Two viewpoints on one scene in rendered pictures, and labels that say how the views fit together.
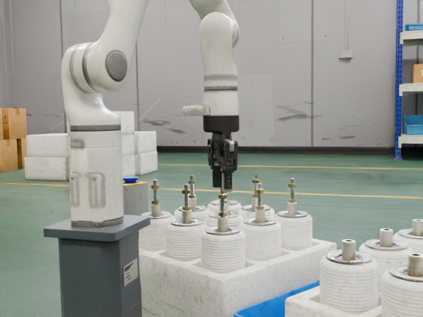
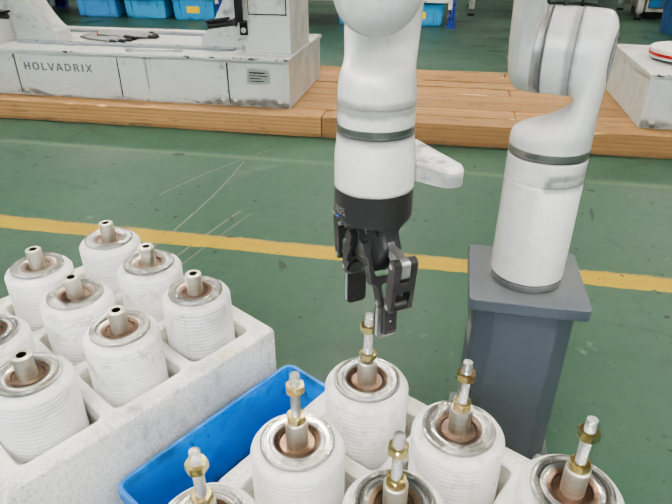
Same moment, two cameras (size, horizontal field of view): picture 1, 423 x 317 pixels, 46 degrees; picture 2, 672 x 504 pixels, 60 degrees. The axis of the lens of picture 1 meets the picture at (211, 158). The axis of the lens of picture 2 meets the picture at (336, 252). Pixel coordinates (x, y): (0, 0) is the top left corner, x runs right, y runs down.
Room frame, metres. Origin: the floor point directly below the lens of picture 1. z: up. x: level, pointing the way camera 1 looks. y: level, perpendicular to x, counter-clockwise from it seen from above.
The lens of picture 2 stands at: (1.55, -0.13, 0.71)
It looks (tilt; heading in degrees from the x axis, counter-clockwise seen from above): 30 degrees down; 172
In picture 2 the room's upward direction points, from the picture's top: straight up
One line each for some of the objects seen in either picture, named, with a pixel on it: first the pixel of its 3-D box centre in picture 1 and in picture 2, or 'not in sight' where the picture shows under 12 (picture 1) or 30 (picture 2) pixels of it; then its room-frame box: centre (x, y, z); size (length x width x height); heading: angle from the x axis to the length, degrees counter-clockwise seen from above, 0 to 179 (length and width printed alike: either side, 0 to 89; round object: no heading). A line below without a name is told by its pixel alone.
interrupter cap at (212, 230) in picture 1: (223, 230); (366, 379); (1.04, -0.02, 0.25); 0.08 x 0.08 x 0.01
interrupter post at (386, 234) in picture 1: (386, 238); (118, 320); (0.90, -0.32, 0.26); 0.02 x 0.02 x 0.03
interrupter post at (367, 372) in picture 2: (223, 224); (367, 370); (1.04, -0.02, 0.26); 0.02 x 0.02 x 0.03
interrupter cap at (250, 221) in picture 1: (260, 222); (297, 441); (1.12, -0.11, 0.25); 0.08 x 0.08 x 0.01
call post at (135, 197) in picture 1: (131, 239); not in sight; (1.37, 0.22, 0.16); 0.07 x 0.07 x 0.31; 43
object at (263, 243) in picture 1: (260, 261); (300, 500); (1.12, -0.11, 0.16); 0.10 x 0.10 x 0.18
